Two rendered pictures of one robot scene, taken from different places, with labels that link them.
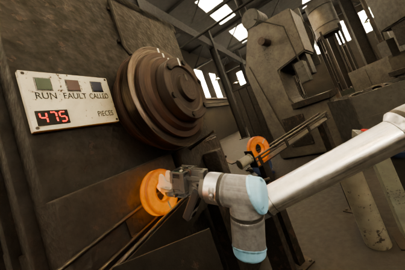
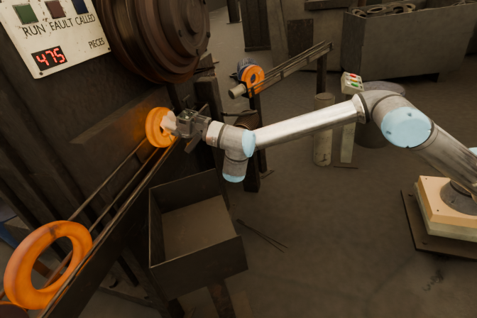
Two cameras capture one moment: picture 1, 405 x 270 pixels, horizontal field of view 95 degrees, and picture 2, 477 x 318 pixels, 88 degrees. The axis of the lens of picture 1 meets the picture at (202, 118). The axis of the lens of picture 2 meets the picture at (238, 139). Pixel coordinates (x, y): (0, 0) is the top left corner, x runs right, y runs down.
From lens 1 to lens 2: 36 cm
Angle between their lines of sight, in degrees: 37
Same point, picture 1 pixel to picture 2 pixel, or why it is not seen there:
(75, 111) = (67, 46)
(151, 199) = (157, 136)
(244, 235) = (233, 167)
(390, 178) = not seen: hidden behind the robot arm
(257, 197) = (248, 147)
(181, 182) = (187, 127)
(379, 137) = (342, 113)
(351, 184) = not seen: hidden behind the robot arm
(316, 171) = (293, 128)
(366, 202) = (326, 135)
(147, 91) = (150, 24)
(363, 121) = (365, 49)
